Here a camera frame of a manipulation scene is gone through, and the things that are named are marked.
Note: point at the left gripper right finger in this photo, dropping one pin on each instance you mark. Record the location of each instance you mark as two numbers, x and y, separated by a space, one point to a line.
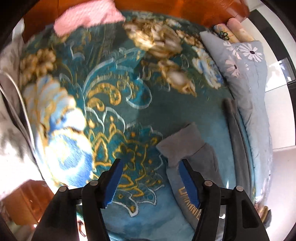
242 221

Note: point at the pink floral pillow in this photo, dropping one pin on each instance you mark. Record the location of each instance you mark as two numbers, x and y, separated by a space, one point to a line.
225 33
237 29

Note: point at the teal floral bed blanket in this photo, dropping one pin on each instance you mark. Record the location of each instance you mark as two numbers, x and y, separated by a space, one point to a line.
94 96

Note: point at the grey sweatpants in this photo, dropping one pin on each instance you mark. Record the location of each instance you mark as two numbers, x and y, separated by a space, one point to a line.
188 143

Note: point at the white black wardrobe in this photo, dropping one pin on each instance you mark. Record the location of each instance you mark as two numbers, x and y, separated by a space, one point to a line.
279 49

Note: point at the light blue floral duvet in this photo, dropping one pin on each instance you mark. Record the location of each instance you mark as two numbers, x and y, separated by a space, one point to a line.
245 69

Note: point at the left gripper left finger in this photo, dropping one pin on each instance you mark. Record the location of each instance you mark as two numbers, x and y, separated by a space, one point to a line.
59 221

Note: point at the pink towel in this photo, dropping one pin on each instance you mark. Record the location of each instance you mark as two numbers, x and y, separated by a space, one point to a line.
89 14

